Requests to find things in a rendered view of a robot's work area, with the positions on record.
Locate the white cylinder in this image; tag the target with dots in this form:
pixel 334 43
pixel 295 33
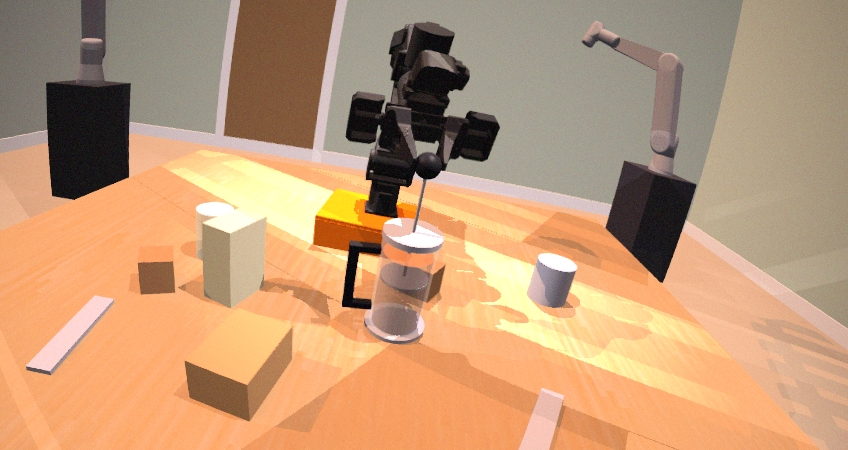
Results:
pixel 205 212

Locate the glass french press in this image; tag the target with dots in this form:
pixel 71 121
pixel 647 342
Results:
pixel 407 259

